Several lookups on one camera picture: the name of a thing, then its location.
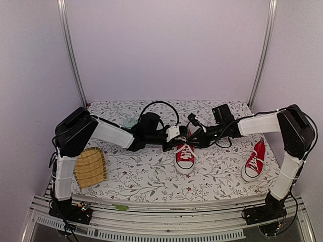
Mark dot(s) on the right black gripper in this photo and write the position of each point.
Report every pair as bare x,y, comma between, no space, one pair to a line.
201,138

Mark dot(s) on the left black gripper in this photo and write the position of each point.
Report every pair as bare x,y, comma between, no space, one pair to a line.
173,143

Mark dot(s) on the red sneaker with laces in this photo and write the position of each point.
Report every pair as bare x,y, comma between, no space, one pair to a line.
185,159

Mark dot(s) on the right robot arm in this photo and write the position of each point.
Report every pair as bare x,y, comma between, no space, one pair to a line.
297,130

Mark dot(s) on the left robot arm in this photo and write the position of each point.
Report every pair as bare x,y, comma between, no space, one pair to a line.
74,132

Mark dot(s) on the floral patterned table mat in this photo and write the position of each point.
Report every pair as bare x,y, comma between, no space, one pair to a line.
149,175

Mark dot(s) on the green tape piece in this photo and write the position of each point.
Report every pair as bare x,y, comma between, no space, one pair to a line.
121,207

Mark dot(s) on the woven bamboo basket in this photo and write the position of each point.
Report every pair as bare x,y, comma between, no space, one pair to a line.
90,168

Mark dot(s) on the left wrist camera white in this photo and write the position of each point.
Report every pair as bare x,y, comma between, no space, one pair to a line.
175,131

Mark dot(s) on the right aluminium frame post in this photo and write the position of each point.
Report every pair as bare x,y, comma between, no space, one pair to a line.
271,15

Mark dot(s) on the aluminium frame post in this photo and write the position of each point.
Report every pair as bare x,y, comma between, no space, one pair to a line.
271,15
70,51

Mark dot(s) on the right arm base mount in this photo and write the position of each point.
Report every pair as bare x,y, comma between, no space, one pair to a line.
267,212

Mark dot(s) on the front aluminium rail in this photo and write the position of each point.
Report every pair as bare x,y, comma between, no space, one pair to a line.
175,221

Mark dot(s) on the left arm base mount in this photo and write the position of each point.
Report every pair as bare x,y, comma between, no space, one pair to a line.
73,213

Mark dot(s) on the left aluminium frame post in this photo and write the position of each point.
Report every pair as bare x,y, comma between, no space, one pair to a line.
70,51

